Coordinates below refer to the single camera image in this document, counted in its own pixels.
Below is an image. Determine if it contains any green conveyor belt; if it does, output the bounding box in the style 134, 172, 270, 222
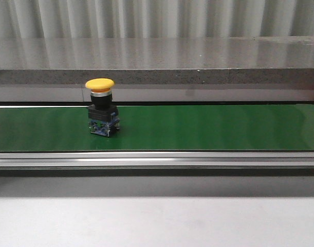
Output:
0, 104, 314, 152

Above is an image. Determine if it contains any grey speckled stone counter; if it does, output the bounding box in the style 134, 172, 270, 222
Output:
0, 37, 314, 85

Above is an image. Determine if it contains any white pleated curtain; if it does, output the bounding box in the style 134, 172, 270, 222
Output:
0, 1, 314, 38

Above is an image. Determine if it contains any aluminium conveyor frame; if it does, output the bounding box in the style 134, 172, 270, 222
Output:
0, 151, 314, 177

